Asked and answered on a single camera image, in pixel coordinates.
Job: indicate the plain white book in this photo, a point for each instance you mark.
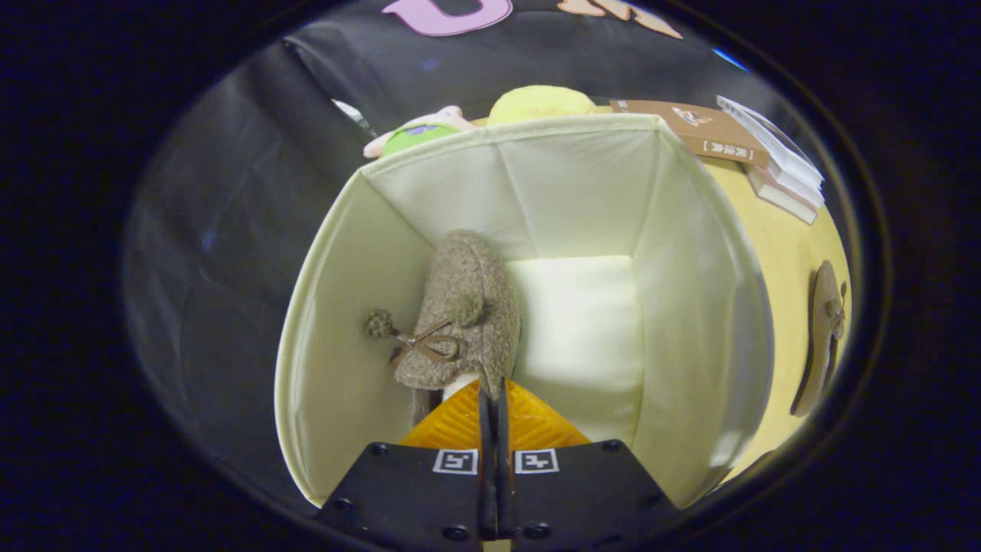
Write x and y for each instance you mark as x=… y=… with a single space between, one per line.
x=805 y=192

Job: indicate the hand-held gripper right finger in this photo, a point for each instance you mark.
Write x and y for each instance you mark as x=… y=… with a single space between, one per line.
x=582 y=498

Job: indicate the beige fabric storage box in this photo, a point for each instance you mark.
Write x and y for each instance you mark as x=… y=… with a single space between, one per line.
x=575 y=192

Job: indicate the yellow round plush toy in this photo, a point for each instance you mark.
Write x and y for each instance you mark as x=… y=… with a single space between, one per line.
x=540 y=103

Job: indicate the brown book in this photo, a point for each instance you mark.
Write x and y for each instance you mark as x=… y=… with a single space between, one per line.
x=713 y=130

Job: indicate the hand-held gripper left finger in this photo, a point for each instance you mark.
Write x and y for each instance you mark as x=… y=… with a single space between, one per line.
x=414 y=498

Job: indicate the white book with portrait cover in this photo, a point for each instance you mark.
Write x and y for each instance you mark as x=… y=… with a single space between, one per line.
x=774 y=142

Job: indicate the black backdrop cloth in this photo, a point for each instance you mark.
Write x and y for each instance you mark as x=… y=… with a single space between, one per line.
x=230 y=230

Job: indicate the pink and green plush toy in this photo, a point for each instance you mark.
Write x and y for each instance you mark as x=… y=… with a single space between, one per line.
x=418 y=136

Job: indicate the brown fuzzy shoe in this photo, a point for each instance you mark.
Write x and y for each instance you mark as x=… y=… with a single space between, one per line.
x=467 y=276
x=824 y=322

